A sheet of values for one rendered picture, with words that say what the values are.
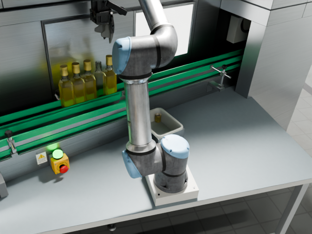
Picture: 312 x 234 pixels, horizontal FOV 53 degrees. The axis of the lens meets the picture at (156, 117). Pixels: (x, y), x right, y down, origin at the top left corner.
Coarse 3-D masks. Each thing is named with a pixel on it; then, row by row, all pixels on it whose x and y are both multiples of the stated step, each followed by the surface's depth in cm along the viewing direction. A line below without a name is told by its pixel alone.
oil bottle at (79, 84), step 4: (80, 76) 152; (72, 80) 150; (76, 80) 149; (80, 80) 150; (76, 84) 149; (80, 84) 151; (84, 84) 152; (76, 88) 150; (80, 88) 152; (84, 88) 153; (76, 92) 152; (80, 92) 153; (84, 92) 154; (76, 96) 153; (80, 96) 154; (84, 96) 156; (76, 100) 154; (80, 100) 155; (84, 100) 157
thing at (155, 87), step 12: (228, 60) 207; (240, 60) 216; (192, 72) 192; (204, 72) 199; (216, 72) 206; (156, 84) 179; (168, 84) 185; (180, 84) 191; (108, 96) 163; (120, 96) 168; (24, 120) 142
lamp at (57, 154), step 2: (56, 150) 143; (58, 150) 143; (60, 150) 143; (54, 152) 142; (56, 152) 142; (58, 152) 142; (60, 152) 142; (62, 152) 143; (54, 154) 141; (56, 154) 141; (58, 154) 142; (60, 154) 142; (62, 154) 143; (54, 156) 142; (56, 156) 141; (58, 156) 142; (60, 156) 142; (62, 156) 143; (54, 158) 142; (56, 158) 142; (58, 158) 142; (60, 158) 143
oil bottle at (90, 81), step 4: (84, 76) 152; (88, 76) 152; (92, 76) 153; (84, 80) 152; (88, 80) 152; (92, 80) 154; (88, 84) 153; (92, 84) 155; (88, 88) 155; (92, 88) 156; (88, 92) 156; (92, 92) 157; (96, 92) 159; (88, 96) 157; (92, 96) 159; (96, 96) 160
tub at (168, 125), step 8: (152, 112) 177; (160, 112) 179; (152, 120) 179; (168, 120) 174; (176, 120) 169; (152, 128) 174; (160, 128) 175; (168, 128) 175; (176, 128) 170; (160, 136) 158
